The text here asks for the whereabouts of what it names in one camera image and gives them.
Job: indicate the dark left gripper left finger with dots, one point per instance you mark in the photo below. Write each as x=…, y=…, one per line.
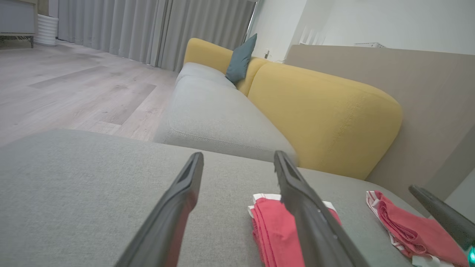
x=167, y=215

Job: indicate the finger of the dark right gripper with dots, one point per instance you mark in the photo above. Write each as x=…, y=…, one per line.
x=449, y=218

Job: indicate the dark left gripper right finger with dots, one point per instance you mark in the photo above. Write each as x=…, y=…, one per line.
x=311, y=226

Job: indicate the red basketball shorts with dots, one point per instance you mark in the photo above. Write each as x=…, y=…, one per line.
x=274, y=233

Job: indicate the red basketball jersey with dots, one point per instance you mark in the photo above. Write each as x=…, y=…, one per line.
x=408, y=230

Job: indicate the grey sofa seat cushion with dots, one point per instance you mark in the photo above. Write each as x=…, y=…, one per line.
x=215, y=118
x=198, y=72

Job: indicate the yellow sofa back cushion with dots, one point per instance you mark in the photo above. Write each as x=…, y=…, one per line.
x=204, y=53
x=323, y=115

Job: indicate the beige partition board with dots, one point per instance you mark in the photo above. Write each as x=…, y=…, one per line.
x=430, y=96

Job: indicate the teal throw pillow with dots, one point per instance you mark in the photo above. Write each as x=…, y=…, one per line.
x=241, y=61

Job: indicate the grey pleated curtain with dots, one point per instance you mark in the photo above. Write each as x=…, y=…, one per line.
x=156, y=29

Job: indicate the white flat device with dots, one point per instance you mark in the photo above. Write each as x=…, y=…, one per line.
x=370, y=45

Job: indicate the white ribbed appliance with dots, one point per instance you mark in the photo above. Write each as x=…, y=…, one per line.
x=46, y=30

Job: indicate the grey cabinet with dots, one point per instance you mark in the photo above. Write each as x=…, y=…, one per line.
x=16, y=18

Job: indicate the wall socket with plug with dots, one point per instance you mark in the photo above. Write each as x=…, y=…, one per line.
x=267, y=55

